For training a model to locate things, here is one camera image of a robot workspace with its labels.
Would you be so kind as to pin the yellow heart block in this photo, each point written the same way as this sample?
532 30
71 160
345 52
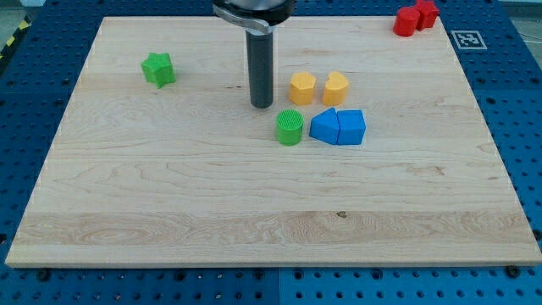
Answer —
335 89

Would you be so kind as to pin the blue pentagon block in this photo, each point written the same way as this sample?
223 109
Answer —
352 127

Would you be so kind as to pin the red star block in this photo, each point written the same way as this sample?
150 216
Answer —
428 14

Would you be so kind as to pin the red cylinder block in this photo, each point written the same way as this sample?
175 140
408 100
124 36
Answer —
406 21

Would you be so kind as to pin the wooden board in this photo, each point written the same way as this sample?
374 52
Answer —
192 175

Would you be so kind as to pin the white fiducial marker tag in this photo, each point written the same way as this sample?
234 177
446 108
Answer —
468 40

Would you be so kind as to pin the yellow hexagon block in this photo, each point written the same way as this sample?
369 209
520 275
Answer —
302 87

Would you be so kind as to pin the blue triangle block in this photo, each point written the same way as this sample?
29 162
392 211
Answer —
325 126

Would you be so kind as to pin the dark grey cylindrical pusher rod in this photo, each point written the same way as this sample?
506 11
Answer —
259 50

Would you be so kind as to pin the green star block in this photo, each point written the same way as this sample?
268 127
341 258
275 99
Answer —
158 69

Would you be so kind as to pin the green cylinder block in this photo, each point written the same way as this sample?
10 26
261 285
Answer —
289 126

